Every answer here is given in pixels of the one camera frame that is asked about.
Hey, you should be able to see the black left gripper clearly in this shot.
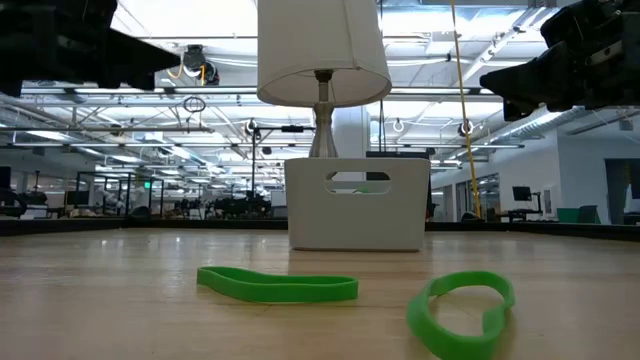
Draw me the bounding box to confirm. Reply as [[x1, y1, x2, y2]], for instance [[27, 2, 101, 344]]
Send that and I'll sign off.
[[0, 0, 182, 99]]

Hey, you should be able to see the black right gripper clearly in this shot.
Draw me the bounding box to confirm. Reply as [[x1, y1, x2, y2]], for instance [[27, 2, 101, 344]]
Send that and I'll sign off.
[[479, 0, 640, 122]]

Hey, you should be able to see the white plastic bin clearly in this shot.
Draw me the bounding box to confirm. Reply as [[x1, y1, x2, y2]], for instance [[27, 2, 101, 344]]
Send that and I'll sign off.
[[283, 157, 432, 252]]

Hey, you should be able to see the yellow hanging pole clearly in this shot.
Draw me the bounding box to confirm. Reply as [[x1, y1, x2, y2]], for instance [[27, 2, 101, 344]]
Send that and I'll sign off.
[[449, 0, 483, 218]]

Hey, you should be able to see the white shade table lamp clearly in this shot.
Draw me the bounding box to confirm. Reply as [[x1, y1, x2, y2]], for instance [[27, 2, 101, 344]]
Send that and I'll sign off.
[[256, 0, 393, 160]]

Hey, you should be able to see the black hanging cable loop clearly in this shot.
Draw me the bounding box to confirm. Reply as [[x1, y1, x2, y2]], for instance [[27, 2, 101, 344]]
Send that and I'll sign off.
[[182, 95, 208, 114]]

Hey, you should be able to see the black frame workstation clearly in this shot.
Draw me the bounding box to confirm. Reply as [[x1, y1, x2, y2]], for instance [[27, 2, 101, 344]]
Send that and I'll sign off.
[[75, 170, 166, 219]]

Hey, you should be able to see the black table edge rail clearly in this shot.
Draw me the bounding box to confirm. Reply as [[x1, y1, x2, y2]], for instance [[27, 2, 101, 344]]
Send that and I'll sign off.
[[0, 215, 640, 242]]

